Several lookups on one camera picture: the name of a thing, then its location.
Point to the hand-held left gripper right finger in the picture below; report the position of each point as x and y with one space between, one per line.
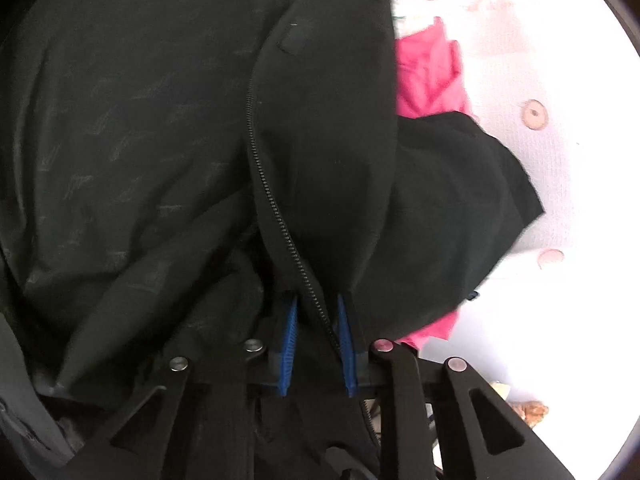
347 350

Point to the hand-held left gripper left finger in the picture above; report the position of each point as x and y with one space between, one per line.
289 345

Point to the black zip jacket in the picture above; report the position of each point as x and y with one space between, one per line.
175 135

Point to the brown snack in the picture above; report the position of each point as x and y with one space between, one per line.
532 410

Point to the pink garment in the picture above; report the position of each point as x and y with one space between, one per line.
430 75

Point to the pink Hello Kitty sofa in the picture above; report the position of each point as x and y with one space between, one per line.
525 60

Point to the white printed garment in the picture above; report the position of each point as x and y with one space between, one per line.
407 15

